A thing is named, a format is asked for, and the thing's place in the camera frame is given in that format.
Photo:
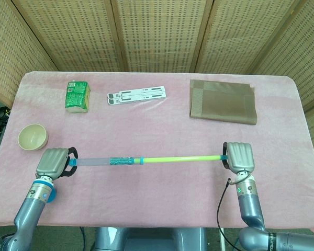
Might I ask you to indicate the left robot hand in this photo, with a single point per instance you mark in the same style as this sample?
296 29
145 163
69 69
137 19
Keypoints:
52 162

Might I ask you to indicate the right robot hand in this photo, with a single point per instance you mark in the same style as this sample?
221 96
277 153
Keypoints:
240 155

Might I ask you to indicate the clear tube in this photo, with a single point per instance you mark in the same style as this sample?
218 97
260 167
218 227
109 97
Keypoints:
120 160

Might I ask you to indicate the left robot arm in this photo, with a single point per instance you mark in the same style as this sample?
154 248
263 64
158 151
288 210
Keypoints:
28 209

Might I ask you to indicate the beige bowl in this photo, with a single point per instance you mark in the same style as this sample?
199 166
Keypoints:
32 137

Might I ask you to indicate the blue ball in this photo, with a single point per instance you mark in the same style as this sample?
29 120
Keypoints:
53 196

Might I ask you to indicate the brown folded cloth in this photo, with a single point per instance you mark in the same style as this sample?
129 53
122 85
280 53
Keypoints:
222 104

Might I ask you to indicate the green carton box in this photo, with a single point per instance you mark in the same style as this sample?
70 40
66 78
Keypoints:
77 96

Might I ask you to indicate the white table leg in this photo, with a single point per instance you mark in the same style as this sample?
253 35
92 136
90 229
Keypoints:
221 239

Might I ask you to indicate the pink table cloth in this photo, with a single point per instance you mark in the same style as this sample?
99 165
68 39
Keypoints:
146 193

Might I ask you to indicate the white folding laptop stand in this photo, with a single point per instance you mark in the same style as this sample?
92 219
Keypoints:
138 94

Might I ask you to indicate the grey robot torso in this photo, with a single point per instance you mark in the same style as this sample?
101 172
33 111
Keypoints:
151 239

